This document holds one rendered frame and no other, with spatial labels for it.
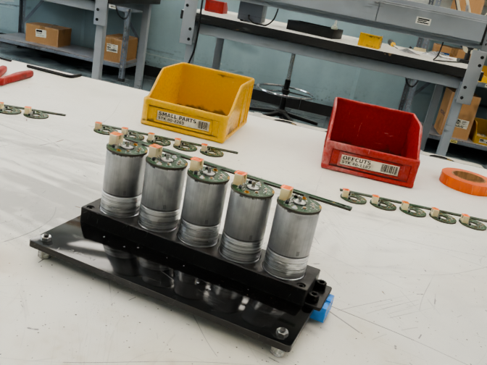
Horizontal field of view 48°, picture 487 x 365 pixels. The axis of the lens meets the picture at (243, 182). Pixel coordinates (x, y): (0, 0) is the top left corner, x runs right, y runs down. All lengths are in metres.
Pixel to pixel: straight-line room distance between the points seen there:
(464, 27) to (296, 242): 2.34
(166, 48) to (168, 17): 0.26
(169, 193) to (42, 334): 0.11
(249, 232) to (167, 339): 0.07
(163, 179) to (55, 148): 0.22
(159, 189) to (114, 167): 0.03
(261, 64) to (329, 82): 0.59
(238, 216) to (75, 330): 0.10
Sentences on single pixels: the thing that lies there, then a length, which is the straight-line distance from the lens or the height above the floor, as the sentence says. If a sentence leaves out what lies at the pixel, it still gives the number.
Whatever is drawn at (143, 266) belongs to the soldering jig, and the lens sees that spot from 0.32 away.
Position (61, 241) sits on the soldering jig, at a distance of 0.34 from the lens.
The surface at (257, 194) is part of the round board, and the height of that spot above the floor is 0.81.
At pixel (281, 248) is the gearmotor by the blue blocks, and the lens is 0.30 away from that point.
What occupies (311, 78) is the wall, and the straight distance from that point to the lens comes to 4.73.
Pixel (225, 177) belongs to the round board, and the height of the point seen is 0.81.
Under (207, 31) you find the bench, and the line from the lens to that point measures 2.73.
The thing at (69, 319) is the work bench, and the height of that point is 0.75.
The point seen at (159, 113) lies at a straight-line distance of 0.62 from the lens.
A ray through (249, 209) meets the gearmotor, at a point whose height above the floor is 0.80.
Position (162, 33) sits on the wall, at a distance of 4.98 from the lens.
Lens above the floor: 0.92
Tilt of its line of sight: 20 degrees down
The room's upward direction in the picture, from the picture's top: 11 degrees clockwise
